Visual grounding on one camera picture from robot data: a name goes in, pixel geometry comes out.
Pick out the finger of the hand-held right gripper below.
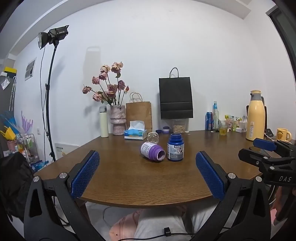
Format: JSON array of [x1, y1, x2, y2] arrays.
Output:
[[238, 148, 296, 172], [253, 138, 296, 154]]

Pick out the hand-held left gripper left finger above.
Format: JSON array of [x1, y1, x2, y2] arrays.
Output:
[[23, 150, 110, 241]]

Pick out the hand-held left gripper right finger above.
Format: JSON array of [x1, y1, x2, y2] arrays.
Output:
[[195, 151, 274, 241]]

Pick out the purple cup with white label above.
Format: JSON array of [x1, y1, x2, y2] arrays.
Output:
[[140, 141, 166, 162]]

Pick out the small clear glass cup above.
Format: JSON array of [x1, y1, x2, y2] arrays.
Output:
[[147, 132, 159, 144]]

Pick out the person's right hand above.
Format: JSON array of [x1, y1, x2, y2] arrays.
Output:
[[270, 186, 285, 226]]

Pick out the yellow mug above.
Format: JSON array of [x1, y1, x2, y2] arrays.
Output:
[[277, 128, 292, 142]]

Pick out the yellow thermos jug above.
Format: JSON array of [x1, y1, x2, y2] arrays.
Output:
[[245, 90, 266, 141]]

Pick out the white charger block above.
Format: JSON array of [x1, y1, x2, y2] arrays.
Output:
[[236, 115, 248, 133]]

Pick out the glass of yellow drink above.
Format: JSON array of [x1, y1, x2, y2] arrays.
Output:
[[219, 120, 228, 136]]

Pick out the colourful snack packets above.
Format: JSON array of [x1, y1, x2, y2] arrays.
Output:
[[225, 114, 237, 131]]

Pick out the blue bottle with label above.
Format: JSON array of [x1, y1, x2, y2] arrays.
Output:
[[167, 133, 185, 162]]

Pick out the blue packet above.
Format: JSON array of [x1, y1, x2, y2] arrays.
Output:
[[31, 160, 49, 172]]

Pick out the clear bottle with blue cap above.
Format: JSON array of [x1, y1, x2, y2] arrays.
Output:
[[212, 101, 220, 130]]

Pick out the blue soda can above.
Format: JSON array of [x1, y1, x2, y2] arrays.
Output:
[[205, 112, 213, 131]]

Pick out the cream thermos bottle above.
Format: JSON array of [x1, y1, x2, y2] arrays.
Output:
[[99, 106, 109, 138]]

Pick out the clear jar of oats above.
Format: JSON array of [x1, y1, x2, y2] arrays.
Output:
[[172, 119, 186, 134]]

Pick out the pink ceramic vase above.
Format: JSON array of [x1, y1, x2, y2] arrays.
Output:
[[110, 105, 127, 136]]

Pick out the blue tissue box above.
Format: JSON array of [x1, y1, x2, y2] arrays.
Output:
[[124, 121, 148, 141]]

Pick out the person's legs in grey pants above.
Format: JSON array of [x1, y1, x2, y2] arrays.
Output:
[[134, 205, 233, 241]]

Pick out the black backpack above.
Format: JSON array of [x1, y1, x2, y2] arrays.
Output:
[[0, 151, 36, 224]]

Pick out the purple clothes hangers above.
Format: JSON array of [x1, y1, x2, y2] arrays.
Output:
[[20, 110, 34, 135]]

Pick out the brown paper bag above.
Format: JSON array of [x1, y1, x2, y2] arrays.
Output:
[[125, 92, 153, 133]]

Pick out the black paper bag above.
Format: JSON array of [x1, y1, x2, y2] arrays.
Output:
[[158, 67, 194, 120]]

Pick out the dried pink roses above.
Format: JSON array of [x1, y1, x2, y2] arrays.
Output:
[[82, 61, 130, 107]]

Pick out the blue clothes hangers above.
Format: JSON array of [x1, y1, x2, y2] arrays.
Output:
[[0, 110, 17, 131]]

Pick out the dark door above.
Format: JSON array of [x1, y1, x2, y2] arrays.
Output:
[[268, 6, 296, 78]]

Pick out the yellow and black box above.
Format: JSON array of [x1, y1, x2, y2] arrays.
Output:
[[4, 66, 18, 78]]

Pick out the studio light on stand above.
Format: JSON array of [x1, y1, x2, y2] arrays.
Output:
[[37, 24, 70, 163]]

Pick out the metal wire rack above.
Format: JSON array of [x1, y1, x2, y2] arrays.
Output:
[[16, 134, 39, 165]]

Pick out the black cable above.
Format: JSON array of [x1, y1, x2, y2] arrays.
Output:
[[102, 206, 232, 241]]

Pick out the wall poster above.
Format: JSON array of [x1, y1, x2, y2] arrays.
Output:
[[24, 57, 37, 81]]

